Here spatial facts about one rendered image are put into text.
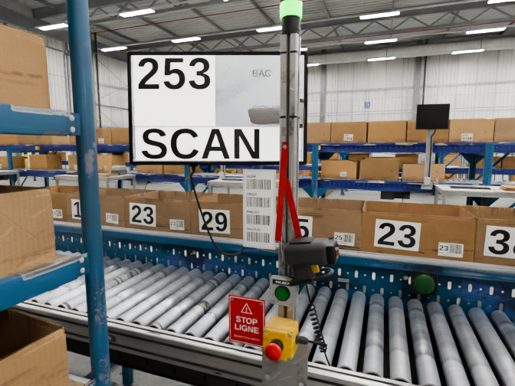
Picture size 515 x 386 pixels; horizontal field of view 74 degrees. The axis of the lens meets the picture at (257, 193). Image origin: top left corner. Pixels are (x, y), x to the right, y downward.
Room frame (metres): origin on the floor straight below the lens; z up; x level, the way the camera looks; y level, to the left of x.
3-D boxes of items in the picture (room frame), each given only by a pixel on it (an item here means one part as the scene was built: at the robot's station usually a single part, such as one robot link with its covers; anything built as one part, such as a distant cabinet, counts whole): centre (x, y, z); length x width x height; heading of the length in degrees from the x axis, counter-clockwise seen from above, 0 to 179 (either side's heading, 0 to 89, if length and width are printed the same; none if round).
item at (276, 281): (0.79, -0.06, 0.95); 0.07 x 0.03 x 0.07; 70
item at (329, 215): (1.53, -0.28, 0.97); 0.39 x 0.29 x 0.17; 70
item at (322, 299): (1.07, -0.19, 0.72); 0.52 x 0.05 x 0.05; 160
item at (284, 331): (0.76, -0.09, 0.84); 0.15 x 0.09 x 0.07; 70
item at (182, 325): (1.21, 0.18, 0.72); 0.52 x 0.05 x 0.05; 160
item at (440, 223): (1.39, -0.64, 0.96); 0.39 x 0.29 x 0.17; 70
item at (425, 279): (1.17, -0.60, 0.81); 0.07 x 0.01 x 0.07; 70
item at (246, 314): (0.82, 0.00, 0.85); 0.16 x 0.01 x 0.13; 70
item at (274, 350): (0.73, -0.04, 0.84); 0.04 x 0.04 x 0.04; 70
